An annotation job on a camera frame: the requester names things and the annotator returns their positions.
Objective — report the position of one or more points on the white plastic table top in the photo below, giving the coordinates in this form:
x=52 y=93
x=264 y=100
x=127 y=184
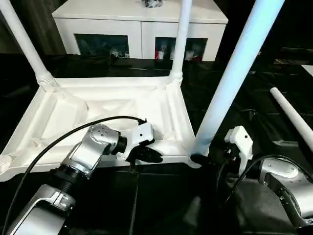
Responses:
x=97 y=110

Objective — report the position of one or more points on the white plastic table leg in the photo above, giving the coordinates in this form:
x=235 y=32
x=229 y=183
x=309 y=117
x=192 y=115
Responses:
x=27 y=44
x=293 y=115
x=182 y=36
x=234 y=73

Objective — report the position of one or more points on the black work mat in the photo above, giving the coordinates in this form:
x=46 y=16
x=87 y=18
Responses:
x=171 y=203

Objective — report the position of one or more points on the small white bottle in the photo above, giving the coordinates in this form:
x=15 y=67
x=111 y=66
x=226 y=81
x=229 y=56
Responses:
x=189 y=55
x=161 y=55

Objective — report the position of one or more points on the flat white board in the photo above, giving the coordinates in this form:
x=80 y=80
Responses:
x=308 y=70

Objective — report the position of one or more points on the white cabinet with openings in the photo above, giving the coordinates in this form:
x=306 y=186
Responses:
x=137 y=27

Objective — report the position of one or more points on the small shiny metal ornament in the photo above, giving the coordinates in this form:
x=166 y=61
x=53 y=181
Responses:
x=151 y=3

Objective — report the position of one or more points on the grey curtain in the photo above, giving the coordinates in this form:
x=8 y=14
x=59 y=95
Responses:
x=31 y=27

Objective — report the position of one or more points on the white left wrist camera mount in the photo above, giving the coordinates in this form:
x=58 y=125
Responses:
x=141 y=134

